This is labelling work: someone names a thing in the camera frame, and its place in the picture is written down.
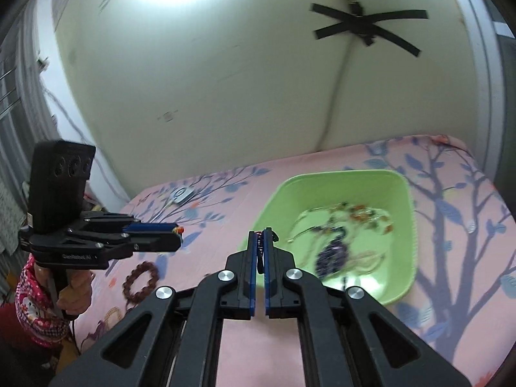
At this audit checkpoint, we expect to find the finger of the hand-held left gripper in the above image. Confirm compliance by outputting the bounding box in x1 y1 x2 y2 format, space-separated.
65 231 183 261
83 213 181 235

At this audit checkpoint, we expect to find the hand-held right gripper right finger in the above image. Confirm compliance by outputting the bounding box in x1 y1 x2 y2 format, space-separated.
262 228 473 387

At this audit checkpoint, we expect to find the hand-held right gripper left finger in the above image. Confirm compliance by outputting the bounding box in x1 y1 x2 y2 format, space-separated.
48 231 259 387

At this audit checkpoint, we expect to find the dark beaded string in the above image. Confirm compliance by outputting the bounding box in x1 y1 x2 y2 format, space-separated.
253 229 280 275

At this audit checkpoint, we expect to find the brown wooden bead bracelet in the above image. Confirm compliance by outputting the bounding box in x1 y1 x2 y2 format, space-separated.
122 261 159 302

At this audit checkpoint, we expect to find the green plastic basin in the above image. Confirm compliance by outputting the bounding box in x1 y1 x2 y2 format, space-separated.
241 169 418 307

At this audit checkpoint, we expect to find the person's left hand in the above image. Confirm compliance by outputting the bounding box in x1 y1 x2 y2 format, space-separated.
56 271 96 318

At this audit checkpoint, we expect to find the pink floral bedsheet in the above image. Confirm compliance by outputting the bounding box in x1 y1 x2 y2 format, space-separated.
73 133 516 387

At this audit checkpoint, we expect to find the white square charger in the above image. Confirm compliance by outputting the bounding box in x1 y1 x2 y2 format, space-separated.
168 186 195 207

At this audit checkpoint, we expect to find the grey curtain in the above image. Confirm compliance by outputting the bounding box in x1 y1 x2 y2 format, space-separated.
0 4 59 259

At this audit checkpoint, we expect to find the black tape strip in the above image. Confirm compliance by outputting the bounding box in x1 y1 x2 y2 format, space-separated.
314 10 429 41
310 3 422 59

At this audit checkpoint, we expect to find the silver chain necklace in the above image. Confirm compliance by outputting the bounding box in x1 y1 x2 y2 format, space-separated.
287 209 325 244

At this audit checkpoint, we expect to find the thin white cable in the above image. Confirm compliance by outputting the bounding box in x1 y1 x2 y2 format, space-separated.
41 86 132 203

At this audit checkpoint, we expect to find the purple bead necklace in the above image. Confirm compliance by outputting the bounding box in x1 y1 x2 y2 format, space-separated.
315 226 350 280

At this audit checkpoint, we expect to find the pale bead bracelet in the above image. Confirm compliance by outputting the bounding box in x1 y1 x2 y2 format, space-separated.
350 251 384 275

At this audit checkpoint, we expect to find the orange bead bracelet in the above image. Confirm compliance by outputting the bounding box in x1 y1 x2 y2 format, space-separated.
347 205 394 232

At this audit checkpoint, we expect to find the grey wall cable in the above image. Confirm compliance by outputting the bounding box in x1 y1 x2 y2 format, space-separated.
318 42 356 151

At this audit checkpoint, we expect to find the white door frame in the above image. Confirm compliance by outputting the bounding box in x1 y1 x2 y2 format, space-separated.
439 0 504 178

